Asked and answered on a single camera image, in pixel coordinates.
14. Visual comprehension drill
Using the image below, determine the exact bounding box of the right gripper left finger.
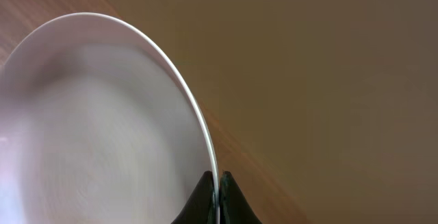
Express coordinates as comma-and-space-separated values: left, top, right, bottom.
172, 171, 216, 224

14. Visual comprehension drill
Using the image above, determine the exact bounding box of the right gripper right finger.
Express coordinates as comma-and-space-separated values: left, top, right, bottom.
219, 171, 261, 224

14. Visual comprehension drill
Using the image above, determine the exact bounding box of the white plate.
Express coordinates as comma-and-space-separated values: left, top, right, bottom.
1, 12, 218, 223

